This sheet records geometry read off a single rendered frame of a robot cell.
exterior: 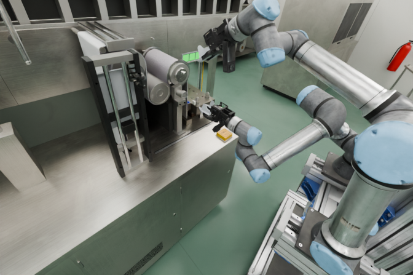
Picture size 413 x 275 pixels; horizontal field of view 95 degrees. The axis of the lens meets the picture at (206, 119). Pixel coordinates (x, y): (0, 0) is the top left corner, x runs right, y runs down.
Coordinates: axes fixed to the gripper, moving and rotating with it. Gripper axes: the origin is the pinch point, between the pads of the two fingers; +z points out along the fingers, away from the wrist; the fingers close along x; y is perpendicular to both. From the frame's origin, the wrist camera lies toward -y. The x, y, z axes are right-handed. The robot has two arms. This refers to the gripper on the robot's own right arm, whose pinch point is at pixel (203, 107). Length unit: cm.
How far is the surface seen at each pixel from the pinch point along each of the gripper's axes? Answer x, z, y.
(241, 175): -62, -5, -109
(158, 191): 40.2, -16.0, -19.5
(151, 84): 21.2, 15.6, 13.6
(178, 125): 10.4, 8.8, -12.5
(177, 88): 9.8, 9.8, 10.7
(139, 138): 37.0, 1.7, -2.7
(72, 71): 46, 46, 16
